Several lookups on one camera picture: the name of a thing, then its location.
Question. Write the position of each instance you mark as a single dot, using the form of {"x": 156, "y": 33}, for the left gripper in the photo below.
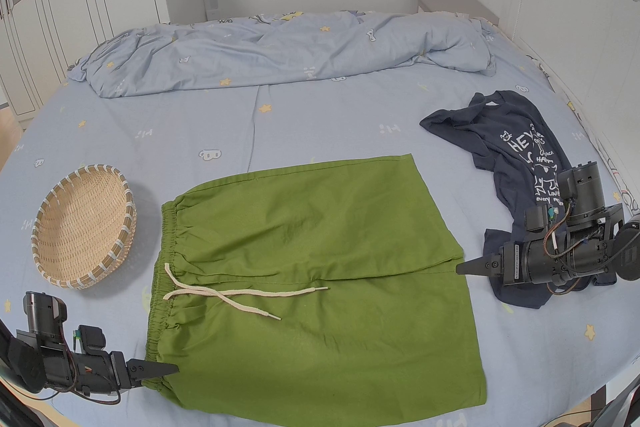
{"x": 97, "y": 370}

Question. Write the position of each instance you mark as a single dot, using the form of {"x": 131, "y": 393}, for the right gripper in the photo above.
{"x": 535, "y": 265}

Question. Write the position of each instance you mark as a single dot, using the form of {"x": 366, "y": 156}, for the green shorts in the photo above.
{"x": 325, "y": 265}

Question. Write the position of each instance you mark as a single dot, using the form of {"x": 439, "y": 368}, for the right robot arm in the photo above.
{"x": 582, "y": 195}

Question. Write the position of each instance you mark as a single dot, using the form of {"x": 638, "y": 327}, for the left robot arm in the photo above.
{"x": 45, "y": 315}

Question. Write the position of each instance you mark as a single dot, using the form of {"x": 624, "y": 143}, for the round woven basket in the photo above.
{"x": 80, "y": 225}

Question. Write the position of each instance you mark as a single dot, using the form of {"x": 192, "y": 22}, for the bed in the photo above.
{"x": 325, "y": 124}

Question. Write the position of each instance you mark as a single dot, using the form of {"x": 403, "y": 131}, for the dark blue printed T-shirt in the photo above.
{"x": 500, "y": 135}

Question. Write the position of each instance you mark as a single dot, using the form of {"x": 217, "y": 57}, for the grey bedside table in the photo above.
{"x": 450, "y": 2}

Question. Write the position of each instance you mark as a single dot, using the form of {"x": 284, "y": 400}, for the pale blue quilt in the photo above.
{"x": 280, "y": 54}

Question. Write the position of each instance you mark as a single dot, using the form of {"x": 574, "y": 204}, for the white wardrobe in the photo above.
{"x": 75, "y": 14}

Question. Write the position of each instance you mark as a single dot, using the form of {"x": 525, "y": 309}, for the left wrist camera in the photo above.
{"x": 91, "y": 339}

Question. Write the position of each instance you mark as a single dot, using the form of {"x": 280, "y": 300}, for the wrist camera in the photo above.
{"x": 91, "y": 339}
{"x": 536, "y": 219}

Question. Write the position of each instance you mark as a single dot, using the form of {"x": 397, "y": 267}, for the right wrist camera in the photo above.
{"x": 536, "y": 219}

